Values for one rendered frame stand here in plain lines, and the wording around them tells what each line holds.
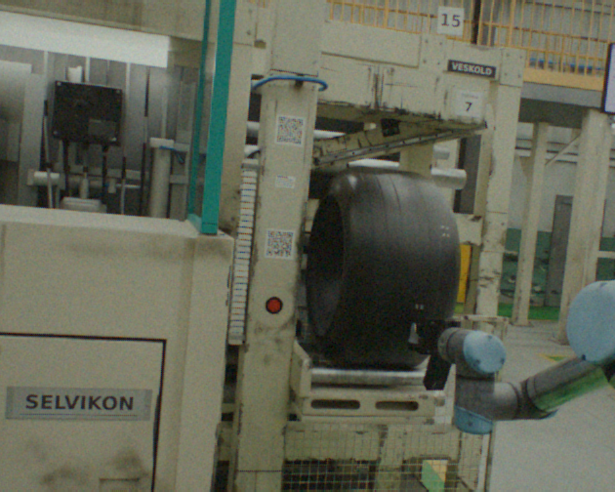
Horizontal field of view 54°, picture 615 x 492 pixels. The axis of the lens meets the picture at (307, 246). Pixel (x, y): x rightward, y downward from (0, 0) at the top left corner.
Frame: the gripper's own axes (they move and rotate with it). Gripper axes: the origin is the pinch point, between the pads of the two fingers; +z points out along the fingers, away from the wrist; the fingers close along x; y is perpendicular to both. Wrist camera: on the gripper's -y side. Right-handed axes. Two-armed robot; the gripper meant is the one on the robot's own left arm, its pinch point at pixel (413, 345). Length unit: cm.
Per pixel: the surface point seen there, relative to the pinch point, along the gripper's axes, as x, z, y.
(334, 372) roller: 16.6, 10.6, -8.8
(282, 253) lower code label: 31.2, 14.5, 20.5
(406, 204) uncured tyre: 3.9, -0.1, 34.0
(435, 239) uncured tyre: -2.6, -3.8, 25.7
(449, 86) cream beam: -22, 34, 78
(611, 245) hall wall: -761, 840, 127
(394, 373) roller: 0.2, 10.7, -8.6
